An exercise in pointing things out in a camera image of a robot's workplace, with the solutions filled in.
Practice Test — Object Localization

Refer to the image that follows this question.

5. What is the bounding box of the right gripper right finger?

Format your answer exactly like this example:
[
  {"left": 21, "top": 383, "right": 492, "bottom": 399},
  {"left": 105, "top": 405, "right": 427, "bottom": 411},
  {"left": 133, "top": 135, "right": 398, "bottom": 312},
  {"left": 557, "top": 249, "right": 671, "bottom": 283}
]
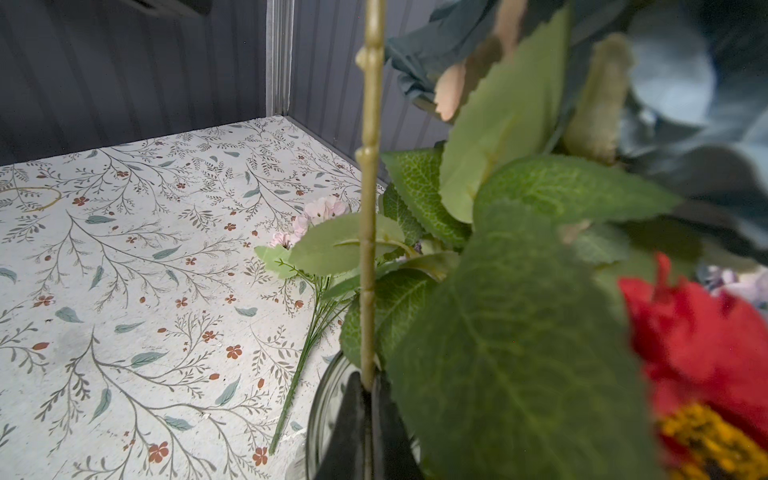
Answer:
[{"left": 371, "top": 372, "right": 424, "bottom": 480}]

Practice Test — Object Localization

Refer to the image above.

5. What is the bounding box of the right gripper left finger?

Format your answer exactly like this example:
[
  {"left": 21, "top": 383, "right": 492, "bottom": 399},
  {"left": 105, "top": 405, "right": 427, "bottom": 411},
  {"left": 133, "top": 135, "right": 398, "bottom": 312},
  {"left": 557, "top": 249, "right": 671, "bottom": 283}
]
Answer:
[{"left": 314, "top": 372, "right": 372, "bottom": 480}]

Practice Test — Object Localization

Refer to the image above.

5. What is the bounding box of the light blue flower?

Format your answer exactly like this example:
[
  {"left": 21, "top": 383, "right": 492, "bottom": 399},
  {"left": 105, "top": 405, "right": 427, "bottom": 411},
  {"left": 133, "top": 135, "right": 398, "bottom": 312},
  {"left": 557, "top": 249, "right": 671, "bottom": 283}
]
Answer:
[{"left": 338, "top": 0, "right": 768, "bottom": 373}]

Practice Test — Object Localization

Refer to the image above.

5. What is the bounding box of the clear ribbed glass vase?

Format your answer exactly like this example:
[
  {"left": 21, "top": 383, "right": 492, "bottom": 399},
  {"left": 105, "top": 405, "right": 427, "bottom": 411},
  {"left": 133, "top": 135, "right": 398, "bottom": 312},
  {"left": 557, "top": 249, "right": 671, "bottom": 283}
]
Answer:
[{"left": 285, "top": 354, "right": 420, "bottom": 479}]

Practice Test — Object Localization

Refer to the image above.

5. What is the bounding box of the red flower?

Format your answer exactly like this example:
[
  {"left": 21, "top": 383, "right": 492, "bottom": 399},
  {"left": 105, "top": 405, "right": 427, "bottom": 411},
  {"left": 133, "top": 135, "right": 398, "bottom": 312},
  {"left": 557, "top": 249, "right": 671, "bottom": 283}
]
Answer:
[{"left": 383, "top": 200, "right": 768, "bottom": 480}]

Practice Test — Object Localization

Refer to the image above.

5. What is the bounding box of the floral patterned table mat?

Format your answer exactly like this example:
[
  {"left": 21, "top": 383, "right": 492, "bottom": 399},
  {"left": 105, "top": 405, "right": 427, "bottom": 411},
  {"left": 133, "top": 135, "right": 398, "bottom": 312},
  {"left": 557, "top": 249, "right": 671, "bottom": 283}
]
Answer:
[{"left": 1, "top": 117, "right": 360, "bottom": 479}]

